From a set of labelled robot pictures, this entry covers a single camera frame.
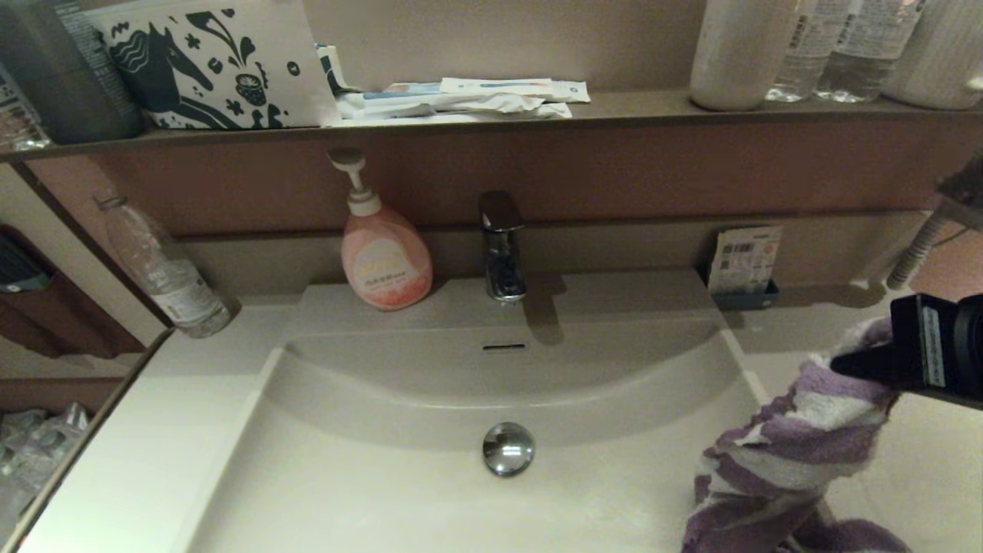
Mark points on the blue white toothbrush packet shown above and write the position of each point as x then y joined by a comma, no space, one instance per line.
411,92

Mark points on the white ribbed container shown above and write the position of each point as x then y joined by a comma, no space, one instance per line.
941,57

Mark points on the white ceramic sink basin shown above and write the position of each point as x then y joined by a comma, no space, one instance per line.
384,476

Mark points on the small blue tray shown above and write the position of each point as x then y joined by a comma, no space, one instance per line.
743,300

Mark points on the pink soap pump bottle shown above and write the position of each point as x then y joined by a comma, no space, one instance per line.
386,265

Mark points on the wrapped plastic bottle pack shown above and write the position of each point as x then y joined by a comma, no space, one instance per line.
34,457

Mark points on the clear plastic packet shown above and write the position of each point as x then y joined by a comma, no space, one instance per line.
17,127

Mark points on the chrome lever faucet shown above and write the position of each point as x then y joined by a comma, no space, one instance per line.
503,257

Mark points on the dark grey cylinder container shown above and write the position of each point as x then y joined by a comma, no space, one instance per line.
57,81

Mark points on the small white green box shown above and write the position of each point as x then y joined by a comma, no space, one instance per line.
332,69

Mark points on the dark object blue rim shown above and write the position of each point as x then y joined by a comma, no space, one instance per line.
17,269

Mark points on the white ceramic bottle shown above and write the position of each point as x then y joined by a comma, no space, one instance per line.
739,57

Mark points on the purple white striped towel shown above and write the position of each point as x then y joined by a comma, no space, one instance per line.
799,445

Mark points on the dark brown panel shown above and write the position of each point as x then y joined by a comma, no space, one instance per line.
73,326

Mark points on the white tubes and packets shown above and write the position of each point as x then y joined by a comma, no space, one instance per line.
463,109

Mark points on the white horse print bag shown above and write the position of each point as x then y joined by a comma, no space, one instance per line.
230,61

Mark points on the chrome drain stopper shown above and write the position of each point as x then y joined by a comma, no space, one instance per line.
508,449

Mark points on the brown wall shelf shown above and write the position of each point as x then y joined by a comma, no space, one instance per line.
637,106

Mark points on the tan metal rail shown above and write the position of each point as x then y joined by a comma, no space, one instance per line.
73,461

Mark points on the small card in blue holder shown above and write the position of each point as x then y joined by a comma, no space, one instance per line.
745,259

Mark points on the clear plastic water bottle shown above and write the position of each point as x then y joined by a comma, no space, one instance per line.
864,65
802,57
169,280

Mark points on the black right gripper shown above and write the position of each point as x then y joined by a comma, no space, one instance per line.
960,346

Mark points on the long white toothbrush packet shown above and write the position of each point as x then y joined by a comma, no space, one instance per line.
511,89

